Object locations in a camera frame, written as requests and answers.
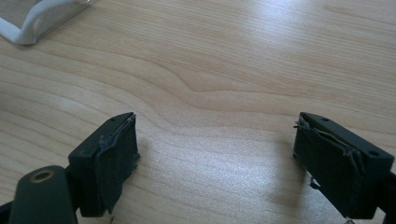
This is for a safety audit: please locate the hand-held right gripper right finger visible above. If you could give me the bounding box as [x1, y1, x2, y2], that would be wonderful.
[292, 111, 396, 220]

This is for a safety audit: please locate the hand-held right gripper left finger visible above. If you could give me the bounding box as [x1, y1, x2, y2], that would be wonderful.
[67, 111, 141, 218]

